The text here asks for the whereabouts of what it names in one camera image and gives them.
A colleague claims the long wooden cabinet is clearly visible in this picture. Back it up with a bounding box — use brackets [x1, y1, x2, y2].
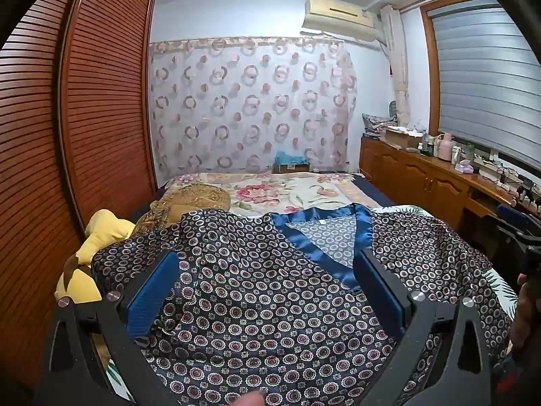
[360, 135, 541, 229]

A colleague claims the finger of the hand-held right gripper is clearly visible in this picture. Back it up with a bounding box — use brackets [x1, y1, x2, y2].
[494, 204, 533, 263]

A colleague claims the wooden slatted wardrobe door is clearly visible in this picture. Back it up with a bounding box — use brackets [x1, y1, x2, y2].
[0, 0, 83, 390]
[59, 0, 158, 229]

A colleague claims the beige lace corner curtain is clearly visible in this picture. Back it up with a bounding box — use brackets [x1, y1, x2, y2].
[380, 4, 413, 125]

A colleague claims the gold embroidered pillow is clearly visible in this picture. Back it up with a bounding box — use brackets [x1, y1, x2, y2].
[135, 184, 231, 231]

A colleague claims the small cardboard box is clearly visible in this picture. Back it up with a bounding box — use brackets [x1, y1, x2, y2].
[275, 161, 311, 174]

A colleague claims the cream floral blanket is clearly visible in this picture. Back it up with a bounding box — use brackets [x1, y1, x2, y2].
[163, 172, 360, 216]

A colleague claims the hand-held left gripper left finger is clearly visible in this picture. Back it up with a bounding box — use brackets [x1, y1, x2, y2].
[34, 250, 187, 406]

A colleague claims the sheer ring-patterned curtain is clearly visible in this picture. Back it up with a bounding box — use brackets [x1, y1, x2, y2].
[149, 37, 358, 174]

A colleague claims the grey striped window blind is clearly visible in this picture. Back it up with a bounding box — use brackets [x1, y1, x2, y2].
[431, 6, 541, 165]

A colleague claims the cream wall air conditioner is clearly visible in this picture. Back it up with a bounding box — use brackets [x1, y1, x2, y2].
[302, 0, 379, 43]

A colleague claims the wooden window frame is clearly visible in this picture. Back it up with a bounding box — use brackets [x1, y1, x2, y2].
[420, 0, 541, 136]

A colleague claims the person's left hand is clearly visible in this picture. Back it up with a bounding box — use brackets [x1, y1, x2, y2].
[234, 390, 268, 406]

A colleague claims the navy circle-patterned pajama shirt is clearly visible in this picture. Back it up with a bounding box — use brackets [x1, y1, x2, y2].
[91, 203, 514, 406]

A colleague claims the yellow plush toy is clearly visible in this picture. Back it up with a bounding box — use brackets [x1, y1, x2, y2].
[55, 208, 136, 305]

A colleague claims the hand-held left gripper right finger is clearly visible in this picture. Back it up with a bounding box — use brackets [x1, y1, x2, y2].
[352, 247, 495, 406]

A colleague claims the box with teal cloth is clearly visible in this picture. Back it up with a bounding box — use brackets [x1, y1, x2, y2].
[276, 150, 309, 165]

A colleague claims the person's right hand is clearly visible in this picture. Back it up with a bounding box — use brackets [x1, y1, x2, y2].
[509, 273, 541, 347]

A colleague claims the pink thermos jug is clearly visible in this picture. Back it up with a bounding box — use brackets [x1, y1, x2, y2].
[437, 132, 454, 161]

